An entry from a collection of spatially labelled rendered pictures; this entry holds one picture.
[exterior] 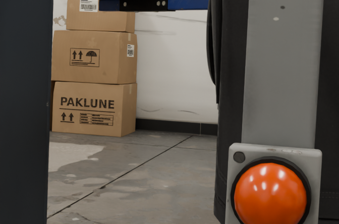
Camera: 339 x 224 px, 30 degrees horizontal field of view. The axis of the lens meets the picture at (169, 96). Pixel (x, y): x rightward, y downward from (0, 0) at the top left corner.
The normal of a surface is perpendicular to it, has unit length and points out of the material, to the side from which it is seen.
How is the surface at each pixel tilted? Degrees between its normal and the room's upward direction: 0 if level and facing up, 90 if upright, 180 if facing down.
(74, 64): 91
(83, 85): 89
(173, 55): 90
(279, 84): 90
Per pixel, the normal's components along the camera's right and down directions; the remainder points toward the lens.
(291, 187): 0.51, -0.39
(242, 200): -0.87, -0.16
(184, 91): -0.25, 0.06
